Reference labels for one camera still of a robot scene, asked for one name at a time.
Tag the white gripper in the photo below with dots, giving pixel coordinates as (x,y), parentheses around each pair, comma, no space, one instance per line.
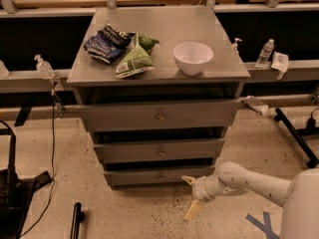
(198,189)

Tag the grey bottom drawer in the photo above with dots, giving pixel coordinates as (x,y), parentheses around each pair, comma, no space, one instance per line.
(155,176)

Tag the grey drawer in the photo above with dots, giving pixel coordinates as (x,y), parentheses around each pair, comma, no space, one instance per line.
(158,150)
(158,115)
(155,176)

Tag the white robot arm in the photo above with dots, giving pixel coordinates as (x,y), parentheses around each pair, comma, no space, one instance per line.
(298,197)

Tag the grey three-drawer cabinet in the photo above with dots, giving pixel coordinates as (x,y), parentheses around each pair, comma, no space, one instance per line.
(95,83)

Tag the grey middle drawer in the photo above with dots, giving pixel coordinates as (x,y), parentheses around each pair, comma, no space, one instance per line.
(158,150)

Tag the grey top drawer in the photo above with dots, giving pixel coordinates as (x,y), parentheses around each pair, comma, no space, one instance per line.
(158,115)

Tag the blue tape cross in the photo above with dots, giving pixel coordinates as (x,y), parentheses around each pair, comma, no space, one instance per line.
(262,224)

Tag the black bar on floor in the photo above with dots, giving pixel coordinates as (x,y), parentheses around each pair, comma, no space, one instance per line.
(78,217)

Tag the black stand base right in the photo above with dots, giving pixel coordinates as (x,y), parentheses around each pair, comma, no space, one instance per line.
(298,134)

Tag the white bowl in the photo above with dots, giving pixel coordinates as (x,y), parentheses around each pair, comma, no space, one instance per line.
(192,57)

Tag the green chip bag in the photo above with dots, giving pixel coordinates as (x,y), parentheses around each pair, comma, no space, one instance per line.
(138,59)

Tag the small pump bottle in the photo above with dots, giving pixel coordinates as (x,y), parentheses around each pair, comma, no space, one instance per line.
(235,44)

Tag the white paper packet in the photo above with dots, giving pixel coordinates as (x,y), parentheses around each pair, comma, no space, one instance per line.
(280,63)

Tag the clear water bottle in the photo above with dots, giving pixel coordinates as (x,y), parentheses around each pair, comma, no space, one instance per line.
(265,53)

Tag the blue chip bag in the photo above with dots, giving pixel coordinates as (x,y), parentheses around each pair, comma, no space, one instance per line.
(108,44)

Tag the black equipment stand left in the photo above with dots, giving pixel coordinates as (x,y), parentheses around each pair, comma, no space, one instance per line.
(16,194)

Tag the clear sanitizer bottle left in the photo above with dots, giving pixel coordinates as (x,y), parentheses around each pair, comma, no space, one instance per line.
(44,68)

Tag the crumpled packet on rail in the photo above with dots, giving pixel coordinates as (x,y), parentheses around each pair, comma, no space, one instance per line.
(256,104)

